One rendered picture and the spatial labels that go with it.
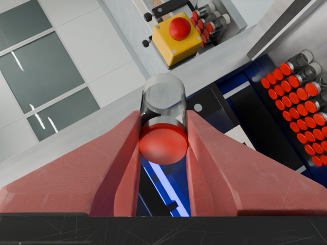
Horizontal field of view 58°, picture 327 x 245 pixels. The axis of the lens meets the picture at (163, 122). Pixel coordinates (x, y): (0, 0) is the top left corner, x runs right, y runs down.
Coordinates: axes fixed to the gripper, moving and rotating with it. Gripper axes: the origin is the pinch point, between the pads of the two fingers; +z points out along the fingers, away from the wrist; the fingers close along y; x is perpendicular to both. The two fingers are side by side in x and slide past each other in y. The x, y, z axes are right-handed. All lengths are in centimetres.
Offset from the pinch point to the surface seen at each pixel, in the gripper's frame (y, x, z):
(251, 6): -57, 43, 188
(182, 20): -3.5, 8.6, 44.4
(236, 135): -13.3, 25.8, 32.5
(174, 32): -2.1, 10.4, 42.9
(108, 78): 98, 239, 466
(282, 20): -17.7, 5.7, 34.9
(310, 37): -21.6, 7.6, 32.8
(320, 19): -21.4, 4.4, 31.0
